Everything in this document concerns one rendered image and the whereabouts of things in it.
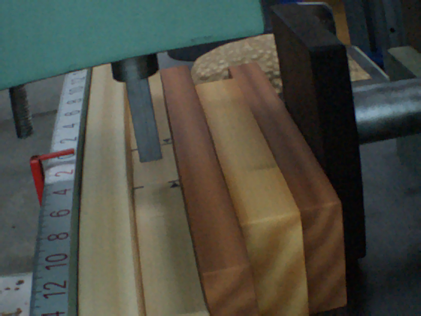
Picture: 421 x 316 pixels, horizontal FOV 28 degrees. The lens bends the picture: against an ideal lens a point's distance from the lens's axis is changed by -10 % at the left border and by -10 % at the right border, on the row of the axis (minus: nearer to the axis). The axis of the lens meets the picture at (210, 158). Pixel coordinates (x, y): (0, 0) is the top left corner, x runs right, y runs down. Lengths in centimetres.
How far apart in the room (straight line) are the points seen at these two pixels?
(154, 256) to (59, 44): 8
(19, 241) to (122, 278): 242
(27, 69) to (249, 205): 9
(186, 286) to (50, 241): 5
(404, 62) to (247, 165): 12
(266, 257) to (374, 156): 18
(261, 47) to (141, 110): 26
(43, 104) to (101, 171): 353
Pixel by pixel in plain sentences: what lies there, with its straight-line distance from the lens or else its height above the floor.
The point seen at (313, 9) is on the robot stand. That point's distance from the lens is 145.
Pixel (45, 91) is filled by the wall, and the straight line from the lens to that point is 388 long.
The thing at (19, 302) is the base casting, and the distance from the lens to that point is 60.
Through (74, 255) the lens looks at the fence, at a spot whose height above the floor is 95.
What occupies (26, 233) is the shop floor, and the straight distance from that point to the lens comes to 274.
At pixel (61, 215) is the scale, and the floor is 96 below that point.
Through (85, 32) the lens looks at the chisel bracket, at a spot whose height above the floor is 101.
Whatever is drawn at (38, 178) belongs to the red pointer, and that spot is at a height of 95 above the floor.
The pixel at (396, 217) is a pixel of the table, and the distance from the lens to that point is 40.
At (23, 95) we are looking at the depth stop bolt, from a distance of 41.
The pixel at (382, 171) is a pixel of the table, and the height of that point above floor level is 90.
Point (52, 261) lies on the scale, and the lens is 28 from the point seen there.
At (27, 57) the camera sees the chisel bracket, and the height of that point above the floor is 101.
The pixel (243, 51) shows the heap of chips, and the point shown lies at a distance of 61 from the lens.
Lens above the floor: 108
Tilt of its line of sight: 21 degrees down
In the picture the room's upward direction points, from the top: 10 degrees counter-clockwise
